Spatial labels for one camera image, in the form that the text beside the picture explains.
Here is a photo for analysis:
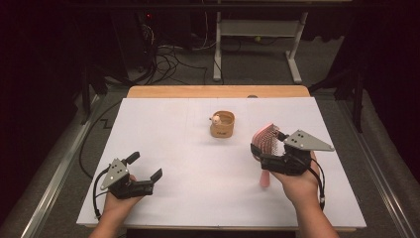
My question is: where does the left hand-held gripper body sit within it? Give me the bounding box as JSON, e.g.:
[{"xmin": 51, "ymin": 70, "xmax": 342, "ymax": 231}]
[{"xmin": 99, "ymin": 158, "xmax": 155, "ymax": 200}]

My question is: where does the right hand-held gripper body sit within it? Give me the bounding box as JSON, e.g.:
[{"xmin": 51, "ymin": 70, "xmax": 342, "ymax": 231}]
[{"xmin": 260, "ymin": 129, "xmax": 336, "ymax": 177}]

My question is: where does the pink hairbrush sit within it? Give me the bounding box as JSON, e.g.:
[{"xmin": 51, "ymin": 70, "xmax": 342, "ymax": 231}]
[{"xmin": 251, "ymin": 123, "xmax": 287, "ymax": 188}]

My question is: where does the person's left hand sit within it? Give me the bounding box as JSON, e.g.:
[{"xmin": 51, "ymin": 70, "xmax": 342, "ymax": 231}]
[{"xmin": 102, "ymin": 175, "xmax": 145, "ymax": 216}]

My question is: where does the person's right hand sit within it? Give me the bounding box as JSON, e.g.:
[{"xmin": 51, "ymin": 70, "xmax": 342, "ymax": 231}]
[{"xmin": 270, "ymin": 151, "xmax": 321, "ymax": 208}]

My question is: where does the white board sheet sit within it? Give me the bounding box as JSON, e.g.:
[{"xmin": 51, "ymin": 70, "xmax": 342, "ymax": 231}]
[{"xmin": 76, "ymin": 96, "xmax": 368, "ymax": 229}]

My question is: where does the black tripod stand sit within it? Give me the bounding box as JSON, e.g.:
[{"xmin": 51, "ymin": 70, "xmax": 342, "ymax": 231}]
[
  {"xmin": 78, "ymin": 62, "xmax": 133, "ymax": 125},
  {"xmin": 308, "ymin": 62, "xmax": 368, "ymax": 134}
]

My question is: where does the wooden table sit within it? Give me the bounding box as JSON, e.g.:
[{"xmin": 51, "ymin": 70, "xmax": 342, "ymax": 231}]
[{"xmin": 83, "ymin": 85, "xmax": 359, "ymax": 232}]

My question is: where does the dark computer tower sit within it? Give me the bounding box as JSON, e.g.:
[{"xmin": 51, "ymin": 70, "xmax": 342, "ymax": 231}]
[{"xmin": 112, "ymin": 11, "xmax": 157, "ymax": 72}]

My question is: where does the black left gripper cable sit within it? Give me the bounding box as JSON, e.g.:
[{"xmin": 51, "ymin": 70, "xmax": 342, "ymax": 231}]
[{"xmin": 92, "ymin": 167, "xmax": 112, "ymax": 221}]

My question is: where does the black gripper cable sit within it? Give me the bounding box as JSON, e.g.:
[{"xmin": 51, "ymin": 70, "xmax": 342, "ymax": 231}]
[
  {"xmin": 308, "ymin": 158, "xmax": 327, "ymax": 212},
  {"xmin": 92, "ymin": 167, "xmax": 112, "ymax": 221}
]

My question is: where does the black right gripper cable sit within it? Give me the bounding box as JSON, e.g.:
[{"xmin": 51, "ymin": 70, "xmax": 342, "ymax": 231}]
[{"xmin": 308, "ymin": 158, "xmax": 327, "ymax": 212}]

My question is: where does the long black floor cable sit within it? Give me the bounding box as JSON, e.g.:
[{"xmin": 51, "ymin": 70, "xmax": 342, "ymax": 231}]
[{"xmin": 78, "ymin": 100, "xmax": 123, "ymax": 179}]

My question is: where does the aluminium floor rail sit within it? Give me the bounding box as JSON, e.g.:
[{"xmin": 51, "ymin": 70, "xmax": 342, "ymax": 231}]
[
  {"xmin": 19, "ymin": 93, "xmax": 100, "ymax": 238},
  {"xmin": 336, "ymin": 98, "xmax": 418, "ymax": 238}
]

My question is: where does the bundle of black floor cables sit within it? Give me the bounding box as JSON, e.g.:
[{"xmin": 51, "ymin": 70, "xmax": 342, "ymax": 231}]
[{"xmin": 138, "ymin": 43, "xmax": 209, "ymax": 85}]

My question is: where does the white metal stand frame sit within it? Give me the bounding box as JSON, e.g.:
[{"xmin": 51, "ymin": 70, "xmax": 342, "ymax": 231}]
[{"xmin": 212, "ymin": 11, "xmax": 303, "ymax": 84}]

